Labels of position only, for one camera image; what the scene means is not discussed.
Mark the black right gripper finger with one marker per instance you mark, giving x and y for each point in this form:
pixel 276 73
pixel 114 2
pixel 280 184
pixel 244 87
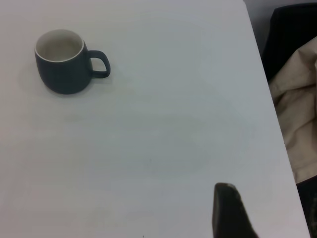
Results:
pixel 227 215

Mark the beige crumpled cloth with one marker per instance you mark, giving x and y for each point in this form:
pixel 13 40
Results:
pixel 297 111

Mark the dark grey ceramic mug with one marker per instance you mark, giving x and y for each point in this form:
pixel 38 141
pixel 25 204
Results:
pixel 62 74

